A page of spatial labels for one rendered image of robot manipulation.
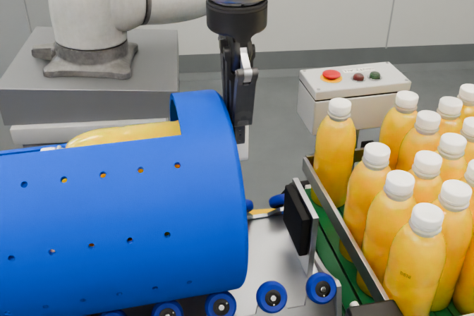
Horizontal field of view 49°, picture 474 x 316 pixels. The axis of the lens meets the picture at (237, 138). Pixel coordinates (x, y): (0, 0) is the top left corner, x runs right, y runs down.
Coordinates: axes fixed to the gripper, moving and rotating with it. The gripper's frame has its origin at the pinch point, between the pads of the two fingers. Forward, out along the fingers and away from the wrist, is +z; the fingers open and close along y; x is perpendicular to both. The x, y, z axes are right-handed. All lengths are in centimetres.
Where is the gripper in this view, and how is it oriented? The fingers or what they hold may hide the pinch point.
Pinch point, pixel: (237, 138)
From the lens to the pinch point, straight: 73.2
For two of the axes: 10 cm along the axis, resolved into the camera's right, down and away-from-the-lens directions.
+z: 0.0, 8.4, 5.4
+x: -9.8, 1.2, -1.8
